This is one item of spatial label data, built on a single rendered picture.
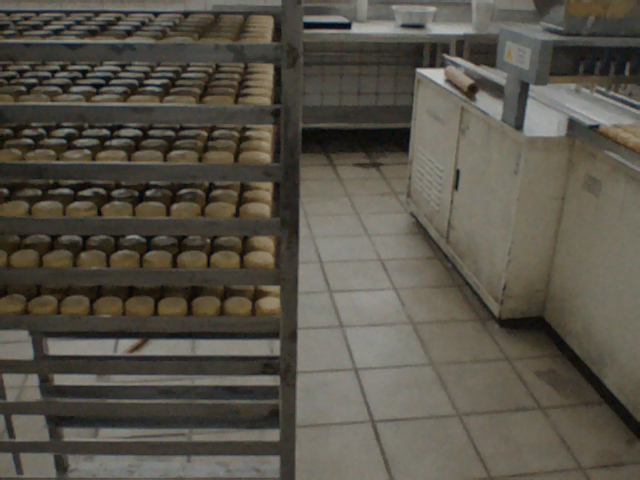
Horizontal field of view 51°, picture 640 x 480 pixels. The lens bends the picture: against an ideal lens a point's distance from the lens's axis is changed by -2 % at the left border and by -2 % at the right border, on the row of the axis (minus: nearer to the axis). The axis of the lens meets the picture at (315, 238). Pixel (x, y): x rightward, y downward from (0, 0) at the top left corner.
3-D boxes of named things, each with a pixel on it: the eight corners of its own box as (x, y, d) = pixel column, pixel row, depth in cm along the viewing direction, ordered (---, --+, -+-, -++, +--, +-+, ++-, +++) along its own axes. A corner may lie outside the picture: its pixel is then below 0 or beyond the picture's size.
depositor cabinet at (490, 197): (403, 217, 389) (416, 69, 354) (519, 212, 401) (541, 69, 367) (495, 337, 275) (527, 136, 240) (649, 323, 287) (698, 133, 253)
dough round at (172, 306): (159, 306, 121) (158, 297, 121) (187, 305, 122) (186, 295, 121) (158, 321, 117) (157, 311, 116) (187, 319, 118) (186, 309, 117)
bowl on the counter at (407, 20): (396, 28, 476) (397, 10, 471) (385, 22, 506) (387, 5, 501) (441, 29, 481) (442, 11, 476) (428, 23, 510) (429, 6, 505)
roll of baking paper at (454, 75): (443, 78, 335) (444, 65, 332) (454, 78, 335) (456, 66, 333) (465, 95, 299) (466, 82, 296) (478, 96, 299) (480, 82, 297)
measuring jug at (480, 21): (489, 31, 476) (492, 2, 468) (464, 28, 488) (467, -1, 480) (499, 30, 486) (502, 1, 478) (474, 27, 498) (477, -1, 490)
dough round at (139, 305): (120, 311, 120) (119, 301, 119) (145, 302, 123) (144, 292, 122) (134, 322, 116) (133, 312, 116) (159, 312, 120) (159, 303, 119)
